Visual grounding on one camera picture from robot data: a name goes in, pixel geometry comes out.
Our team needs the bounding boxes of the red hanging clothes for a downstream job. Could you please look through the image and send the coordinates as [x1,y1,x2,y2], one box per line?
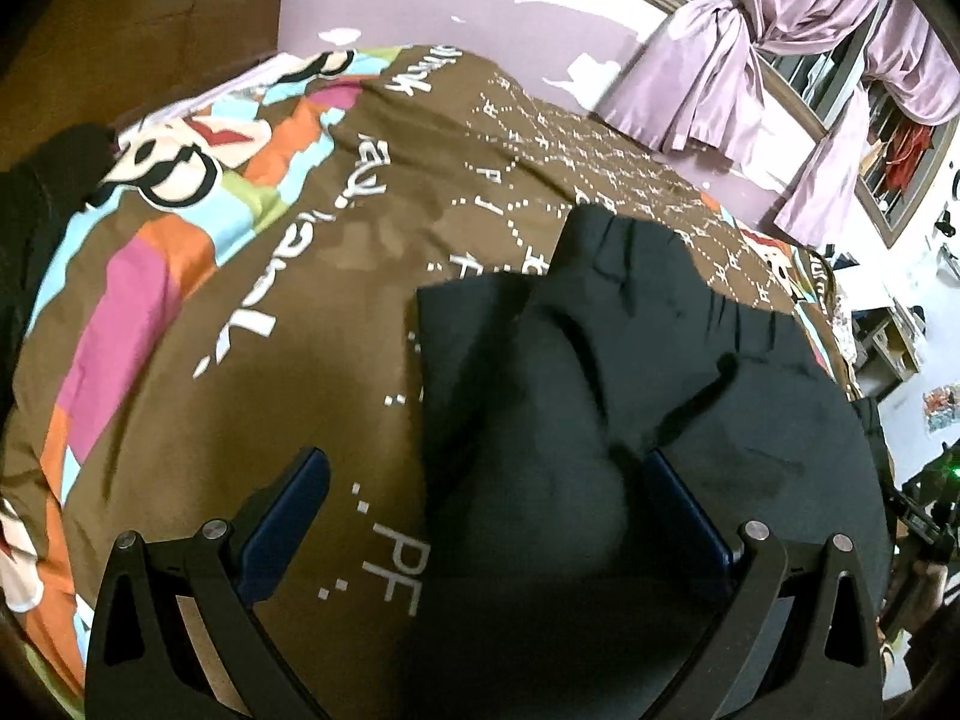
[883,121,935,192]

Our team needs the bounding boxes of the black jacket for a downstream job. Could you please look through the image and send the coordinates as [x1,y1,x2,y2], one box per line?
[396,202,899,720]

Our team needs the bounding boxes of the small beige shelf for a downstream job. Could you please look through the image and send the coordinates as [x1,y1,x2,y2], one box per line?
[853,292,929,400]

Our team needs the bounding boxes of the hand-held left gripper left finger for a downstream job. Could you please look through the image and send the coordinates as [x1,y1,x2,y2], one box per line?
[84,446,331,720]

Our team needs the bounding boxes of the pink tied curtain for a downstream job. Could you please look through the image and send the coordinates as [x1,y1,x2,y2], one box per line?
[598,0,901,160]
[772,0,960,245]

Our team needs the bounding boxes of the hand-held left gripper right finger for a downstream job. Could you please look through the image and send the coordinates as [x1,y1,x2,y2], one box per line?
[643,448,884,720]

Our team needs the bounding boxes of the brown wooden wardrobe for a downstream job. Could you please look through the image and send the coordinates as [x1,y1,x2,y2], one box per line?
[0,0,292,175]

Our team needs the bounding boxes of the dark cloth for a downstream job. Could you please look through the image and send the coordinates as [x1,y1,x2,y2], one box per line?
[0,124,119,398]

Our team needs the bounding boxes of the printed brown blanket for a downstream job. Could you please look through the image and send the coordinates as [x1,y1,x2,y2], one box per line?
[0,45,863,720]

